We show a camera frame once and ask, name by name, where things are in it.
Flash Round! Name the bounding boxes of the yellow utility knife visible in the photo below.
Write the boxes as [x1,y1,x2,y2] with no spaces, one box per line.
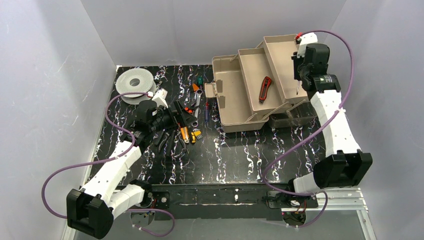
[180,126,190,144]

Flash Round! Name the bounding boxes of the yellow black long screwdriver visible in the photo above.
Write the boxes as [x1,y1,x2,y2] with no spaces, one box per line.
[296,81,301,96]

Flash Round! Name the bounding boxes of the black handled cutters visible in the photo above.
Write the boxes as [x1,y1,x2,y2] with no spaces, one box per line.
[153,130,187,158]

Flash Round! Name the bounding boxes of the red and black utility knife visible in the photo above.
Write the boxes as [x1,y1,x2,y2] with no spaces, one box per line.
[258,76,273,104]

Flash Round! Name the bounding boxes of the beige translucent plastic toolbox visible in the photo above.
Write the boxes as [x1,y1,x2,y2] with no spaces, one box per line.
[204,34,317,133]

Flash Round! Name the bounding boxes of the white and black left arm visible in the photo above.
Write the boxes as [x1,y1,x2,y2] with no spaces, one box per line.
[66,100,197,239]

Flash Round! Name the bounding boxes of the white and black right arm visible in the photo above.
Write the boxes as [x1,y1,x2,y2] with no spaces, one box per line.
[263,43,373,209]

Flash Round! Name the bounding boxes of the silver combination wrench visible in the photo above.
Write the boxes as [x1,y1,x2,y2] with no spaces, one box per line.
[191,89,203,128]

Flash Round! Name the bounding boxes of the yellow hex key set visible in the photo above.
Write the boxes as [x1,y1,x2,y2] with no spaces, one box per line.
[190,130,203,144]

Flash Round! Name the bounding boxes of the white filament spool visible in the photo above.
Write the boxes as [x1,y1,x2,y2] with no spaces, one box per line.
[115,68,157,105]

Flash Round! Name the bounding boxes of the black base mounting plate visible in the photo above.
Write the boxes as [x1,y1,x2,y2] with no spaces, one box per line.
[151,183,318,221]

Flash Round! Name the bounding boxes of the blue handled screwdriver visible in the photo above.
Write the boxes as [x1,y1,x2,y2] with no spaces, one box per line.
[204,101,210,124]

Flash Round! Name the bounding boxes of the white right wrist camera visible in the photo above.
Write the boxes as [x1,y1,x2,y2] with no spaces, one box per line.
[295,32,318,58]

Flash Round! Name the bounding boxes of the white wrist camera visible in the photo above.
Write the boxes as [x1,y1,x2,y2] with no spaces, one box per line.
[151,88,169,109]
[295,32,318,58]

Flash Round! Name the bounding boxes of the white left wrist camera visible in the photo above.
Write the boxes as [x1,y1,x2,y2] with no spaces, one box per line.
[151,88,169,109]

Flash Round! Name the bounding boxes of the green handled screwdriver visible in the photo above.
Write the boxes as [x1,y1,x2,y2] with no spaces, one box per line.
[196,76,204,86]

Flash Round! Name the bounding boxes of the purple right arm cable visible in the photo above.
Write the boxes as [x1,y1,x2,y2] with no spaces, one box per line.
[261,29,355,229]

